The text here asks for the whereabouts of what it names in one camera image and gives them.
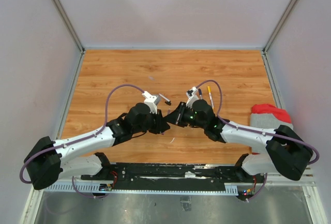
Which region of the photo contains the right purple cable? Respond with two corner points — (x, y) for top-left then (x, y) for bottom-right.
(195, 80), (320, 165)

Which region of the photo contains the white marker yellow end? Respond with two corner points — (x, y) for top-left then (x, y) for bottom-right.
(208, 92), (214, 109)

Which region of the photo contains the white pen black end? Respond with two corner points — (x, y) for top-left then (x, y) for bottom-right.
(158, 93), (170, 102)

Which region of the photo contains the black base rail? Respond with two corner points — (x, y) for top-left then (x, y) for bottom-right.
(103, 162), (264, 190)

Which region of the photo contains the purple cable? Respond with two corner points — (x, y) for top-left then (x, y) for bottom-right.
(195, 80), (320, 165)
(19, 84), (145, 184)

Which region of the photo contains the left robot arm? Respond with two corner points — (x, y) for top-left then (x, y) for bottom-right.
(21, 103), (170, 190)

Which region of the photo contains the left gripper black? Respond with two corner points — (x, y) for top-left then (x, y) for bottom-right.
(133, 108), (171, 135)

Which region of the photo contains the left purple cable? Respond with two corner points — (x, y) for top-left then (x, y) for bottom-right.
(19, 84), (145, 184)

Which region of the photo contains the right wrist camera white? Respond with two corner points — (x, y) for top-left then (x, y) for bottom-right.
(186, 86), (199, 108)

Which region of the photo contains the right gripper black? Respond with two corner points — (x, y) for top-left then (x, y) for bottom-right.
(164, 102), (206, 130)

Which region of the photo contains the aluminium frame rail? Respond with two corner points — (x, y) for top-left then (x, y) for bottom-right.
(23, 160), (324, 224)

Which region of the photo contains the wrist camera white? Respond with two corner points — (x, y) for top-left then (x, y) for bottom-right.
(186, 86), (199, 108)
(142, 91), (161, 114)

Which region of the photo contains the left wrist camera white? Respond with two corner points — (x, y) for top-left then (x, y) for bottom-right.
(142, 91), (161, 114)

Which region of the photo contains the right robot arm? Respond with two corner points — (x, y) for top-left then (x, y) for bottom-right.
(166, 100), (313, 183)

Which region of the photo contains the red and grey cloth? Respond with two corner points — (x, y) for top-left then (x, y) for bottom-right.
(250, 103), (293, 129)

